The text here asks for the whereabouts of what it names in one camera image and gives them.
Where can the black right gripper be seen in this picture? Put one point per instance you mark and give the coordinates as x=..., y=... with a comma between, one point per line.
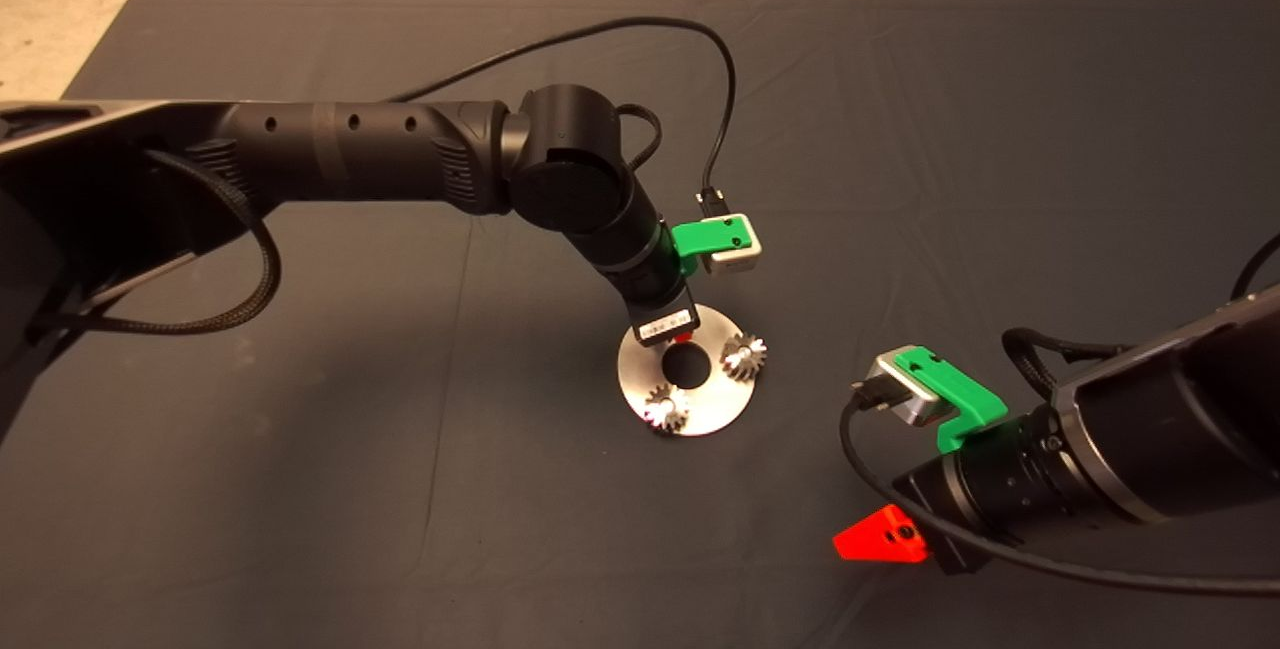
x=1000, y=489

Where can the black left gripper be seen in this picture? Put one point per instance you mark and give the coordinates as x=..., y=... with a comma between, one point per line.
x=655, y=289

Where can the steel planetary gear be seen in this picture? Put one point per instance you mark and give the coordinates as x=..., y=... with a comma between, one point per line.
x=750, y=364
x=677, y=419

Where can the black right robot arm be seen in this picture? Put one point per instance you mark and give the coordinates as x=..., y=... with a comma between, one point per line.
x=1180, y=429

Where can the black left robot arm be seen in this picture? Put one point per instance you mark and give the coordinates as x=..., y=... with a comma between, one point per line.
x=350, y=149

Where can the round metal carrier plate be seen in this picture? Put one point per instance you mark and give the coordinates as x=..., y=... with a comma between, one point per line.
x=720, y=409

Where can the dark grey table cloth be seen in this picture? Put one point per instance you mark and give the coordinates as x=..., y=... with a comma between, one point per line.
x=900, y=79

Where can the silver left camera box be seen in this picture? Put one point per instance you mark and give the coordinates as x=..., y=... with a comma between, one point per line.
x=740, y=259

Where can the silver camera box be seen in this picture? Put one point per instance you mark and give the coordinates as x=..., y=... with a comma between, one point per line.
x=740, y=259
x=905, y=394

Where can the green left camera mount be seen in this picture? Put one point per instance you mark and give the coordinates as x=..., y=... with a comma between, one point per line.
x=705, y=237

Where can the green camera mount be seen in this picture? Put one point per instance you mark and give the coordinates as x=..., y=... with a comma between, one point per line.
x=950, y=384
x=705, y=237

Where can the silver right camera box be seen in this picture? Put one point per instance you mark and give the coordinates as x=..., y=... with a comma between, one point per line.
x=905, y=394

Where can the green right camera mount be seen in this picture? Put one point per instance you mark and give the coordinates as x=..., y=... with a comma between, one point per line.
x=950, y=384

